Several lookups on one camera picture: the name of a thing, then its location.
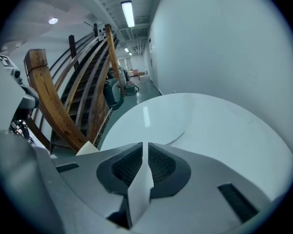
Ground floor cleaning machine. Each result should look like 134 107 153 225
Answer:
104 78 125 111

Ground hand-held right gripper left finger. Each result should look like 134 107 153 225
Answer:
51 142 144 234

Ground small thin metal object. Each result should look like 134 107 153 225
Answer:
127 142 155 229

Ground long ceiling lamp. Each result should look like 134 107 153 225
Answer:
120 0 135 28

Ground white kidney-shaped desk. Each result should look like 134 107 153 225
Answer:
97 93 293 202

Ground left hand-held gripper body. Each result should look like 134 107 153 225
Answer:
0 53 39 129

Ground white door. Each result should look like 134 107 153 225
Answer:
147 58 159 89

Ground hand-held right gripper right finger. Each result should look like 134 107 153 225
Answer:
136 142 271 234

